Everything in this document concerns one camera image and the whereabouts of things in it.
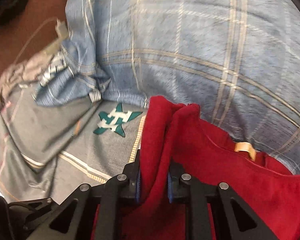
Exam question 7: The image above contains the red long-sleeve garment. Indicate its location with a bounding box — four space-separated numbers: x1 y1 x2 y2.
116 96 300 239

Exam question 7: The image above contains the grey striped bed sheet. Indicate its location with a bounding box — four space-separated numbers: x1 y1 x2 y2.
0 85 147 203

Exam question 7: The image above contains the crumpled light grey cloth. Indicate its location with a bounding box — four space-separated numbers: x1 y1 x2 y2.
0 53 53 108

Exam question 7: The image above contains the blue plaid duvet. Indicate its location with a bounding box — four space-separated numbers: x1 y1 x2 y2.
33 0 300 174

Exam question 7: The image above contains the white charger plug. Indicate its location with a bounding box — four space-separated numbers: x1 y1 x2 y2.
55 20 69 40

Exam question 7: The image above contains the white charger cable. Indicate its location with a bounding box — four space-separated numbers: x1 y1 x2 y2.
12 17 60 66

